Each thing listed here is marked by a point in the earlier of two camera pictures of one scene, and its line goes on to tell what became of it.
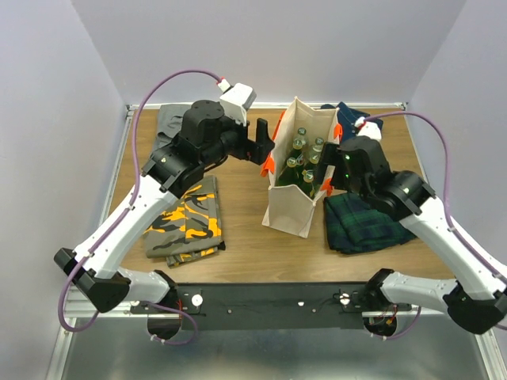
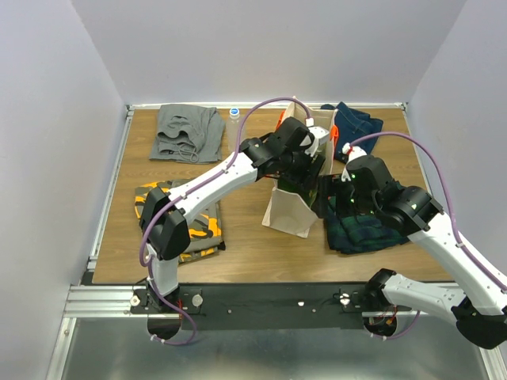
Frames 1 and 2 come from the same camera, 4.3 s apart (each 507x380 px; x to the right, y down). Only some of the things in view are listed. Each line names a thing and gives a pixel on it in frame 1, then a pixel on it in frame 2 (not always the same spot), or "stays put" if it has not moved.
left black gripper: x=257 y=150 to x=315 y=169
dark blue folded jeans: x=348 y=117 stays put
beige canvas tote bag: x=290 y=210 stays put
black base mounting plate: x=268 y=305 stays put
